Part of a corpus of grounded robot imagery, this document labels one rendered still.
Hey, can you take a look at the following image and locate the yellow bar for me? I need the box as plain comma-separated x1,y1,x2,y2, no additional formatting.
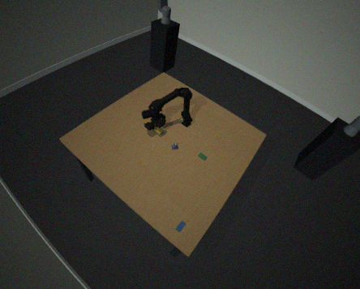
142,119,163,134

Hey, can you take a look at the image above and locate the green rectangular block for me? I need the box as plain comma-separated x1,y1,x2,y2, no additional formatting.
198,153,207,161

